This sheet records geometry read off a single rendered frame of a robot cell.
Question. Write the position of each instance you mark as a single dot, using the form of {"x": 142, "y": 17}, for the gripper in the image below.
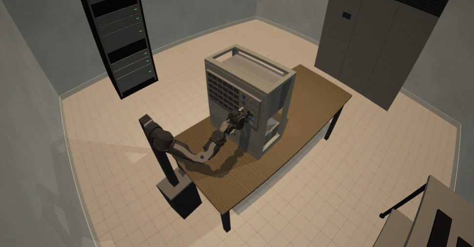
{"x": 239, "y": 123}

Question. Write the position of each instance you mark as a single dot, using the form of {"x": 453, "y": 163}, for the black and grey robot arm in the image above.
{"x": 163, "y": 141}

